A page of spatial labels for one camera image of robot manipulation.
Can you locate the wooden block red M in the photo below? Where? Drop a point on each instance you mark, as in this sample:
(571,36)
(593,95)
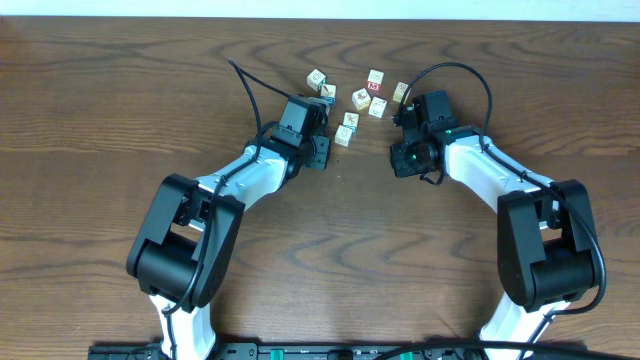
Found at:
(374,80)

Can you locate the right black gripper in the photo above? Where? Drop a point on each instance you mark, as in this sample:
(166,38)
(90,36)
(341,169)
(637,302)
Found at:
(398,159)

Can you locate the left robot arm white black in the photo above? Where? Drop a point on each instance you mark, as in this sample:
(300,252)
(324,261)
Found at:
(183,249)

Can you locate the wooden block centre brown print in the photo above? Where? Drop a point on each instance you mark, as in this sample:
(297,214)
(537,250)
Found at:
(361,99)

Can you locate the wooden block teal side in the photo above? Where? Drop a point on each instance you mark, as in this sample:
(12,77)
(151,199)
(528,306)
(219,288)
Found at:
(351,120)

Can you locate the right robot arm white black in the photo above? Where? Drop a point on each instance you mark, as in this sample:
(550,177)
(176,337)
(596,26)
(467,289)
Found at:
(548,257)

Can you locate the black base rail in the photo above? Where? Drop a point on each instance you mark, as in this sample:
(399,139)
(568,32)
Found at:
(252,351)

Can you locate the wooden block blue side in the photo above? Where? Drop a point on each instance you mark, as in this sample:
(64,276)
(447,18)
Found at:
(328,93)

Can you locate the wooden block yellow print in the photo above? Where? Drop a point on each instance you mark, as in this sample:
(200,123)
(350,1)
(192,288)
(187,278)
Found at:
(401,93)

